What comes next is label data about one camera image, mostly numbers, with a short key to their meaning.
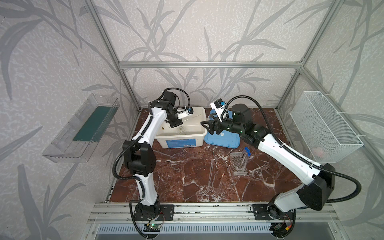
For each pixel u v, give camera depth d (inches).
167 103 24.8
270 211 25.8
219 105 23.5
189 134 33.0
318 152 28.4
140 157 19.3
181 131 39.6
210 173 34.1
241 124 21.4
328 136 24.4
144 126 21.0
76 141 24.9
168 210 29.4
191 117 31.7
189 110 31.0
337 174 15.7
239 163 35.7
